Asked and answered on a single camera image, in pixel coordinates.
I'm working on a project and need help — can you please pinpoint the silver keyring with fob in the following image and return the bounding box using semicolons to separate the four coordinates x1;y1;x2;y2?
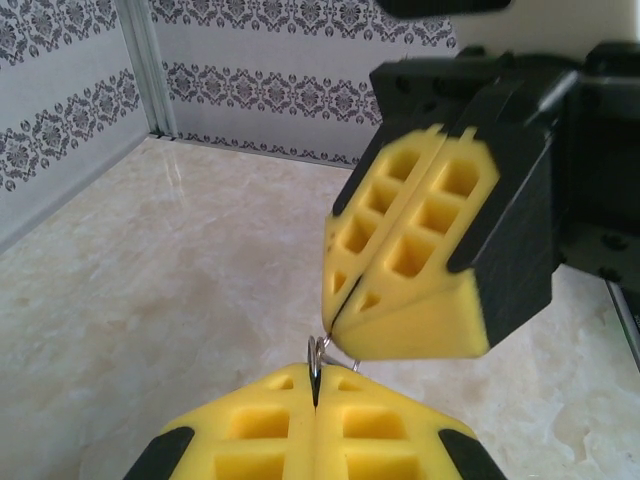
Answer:
306;333;362;407

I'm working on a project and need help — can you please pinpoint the aluminium corner post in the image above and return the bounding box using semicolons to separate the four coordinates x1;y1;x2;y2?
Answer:
115;0;177;140

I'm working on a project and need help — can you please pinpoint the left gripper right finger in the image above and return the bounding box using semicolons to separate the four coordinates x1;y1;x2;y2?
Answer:
315;366;504;480

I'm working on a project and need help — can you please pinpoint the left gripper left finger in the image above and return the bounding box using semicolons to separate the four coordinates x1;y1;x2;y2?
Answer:
124;363;318;480

